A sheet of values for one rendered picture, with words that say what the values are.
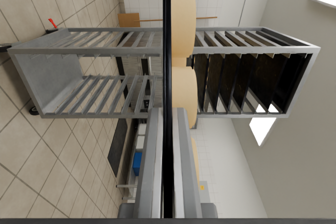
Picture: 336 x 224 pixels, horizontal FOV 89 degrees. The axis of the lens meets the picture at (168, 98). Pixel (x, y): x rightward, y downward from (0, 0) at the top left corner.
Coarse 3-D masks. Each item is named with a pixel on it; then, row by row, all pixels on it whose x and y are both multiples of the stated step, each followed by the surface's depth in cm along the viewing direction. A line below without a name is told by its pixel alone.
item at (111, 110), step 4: (128, 76) 168; (124, 80) 160; (124, 84) 153; (120, 88) 146; (120, 92) 141; (116, 96) 135; (120, 96) 136; (116, 100) 131; (112, 104) 125; (116, 104) 126; (112, 108) 122; (108, 112) 117; (112, 112) 118
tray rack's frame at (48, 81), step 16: (64, 32) 140; (272, 32) 130; (16, 64) 98; (32, 64) 107; (48, 64) 121; (64, 64) 140; (304, 64) 100; (32, 80) 107; (48, 80) 121; (64, 80) 140; (80, 80) 165; (304, 80) 103; (32, 96) 109; (48, 96) 121; (64, 96) 140; (288, 96) 117; (288, 112) 115
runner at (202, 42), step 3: (195, 33) 137; (198, 33) 137; (195, 36) 137; (198, 36) 128; (198, 39) 124; (201, 39) 120; (198, 42) 124; (201, 42) 114; (204, 42) 114; (201, 45) 113; (204, 45) 107; (207, 45) 107; (207, 54) 95; (207, 57) 95
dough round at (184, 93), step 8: (176, 72) 12; (184, 72) 12; (192, 72) 12; (176, 80) 12; (184, 80) 12; (192, 80) 12; (176, 88) 12; (184, 88) 12; (192, 88) 12; (176, 96) 12; (184, 96) 12; (192, 96) 12; (176, 104) 12; (184, 104) 12; (192, 104) 12; (192, 112) 12; (192, 120) 12
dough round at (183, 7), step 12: (180, 0) 12; (192, 0) 12; (180, 12) 12; (192, 12) 12; (180, 24) 12; (192, 24) 12; (180, 36) 12; (192, 36) 13; (180, 48) 13; (192, 48) 14
